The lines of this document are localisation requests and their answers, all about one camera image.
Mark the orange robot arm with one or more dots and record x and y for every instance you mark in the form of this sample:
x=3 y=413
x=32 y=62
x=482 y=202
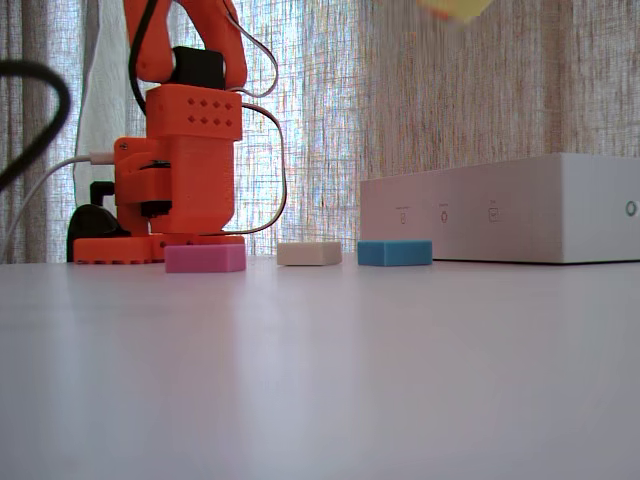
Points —
x=195 y=180

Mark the white sheer curtain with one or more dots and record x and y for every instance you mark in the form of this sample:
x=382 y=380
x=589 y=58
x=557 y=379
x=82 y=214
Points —
x=107 y=75

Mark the black table clamp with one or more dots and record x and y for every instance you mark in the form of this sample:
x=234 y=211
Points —
x=92 y=220

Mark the beige woven curtain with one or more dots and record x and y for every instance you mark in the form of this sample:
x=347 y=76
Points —
x=450 y=100

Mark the yellow foam cuboid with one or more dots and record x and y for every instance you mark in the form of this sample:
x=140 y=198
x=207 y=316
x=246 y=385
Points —
x=457 y=7

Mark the white bin box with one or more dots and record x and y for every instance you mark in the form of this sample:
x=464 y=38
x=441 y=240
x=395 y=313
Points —
x=525 y=210

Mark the pink foam cuboid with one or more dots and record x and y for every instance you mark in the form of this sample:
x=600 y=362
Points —
x=205 y=258

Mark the blue foam cuboid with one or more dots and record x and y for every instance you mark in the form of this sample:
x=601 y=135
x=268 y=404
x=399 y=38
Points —
x=395 y=253

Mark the cream white foam cuboid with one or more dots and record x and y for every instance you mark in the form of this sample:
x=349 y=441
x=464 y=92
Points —
x=307 y=254

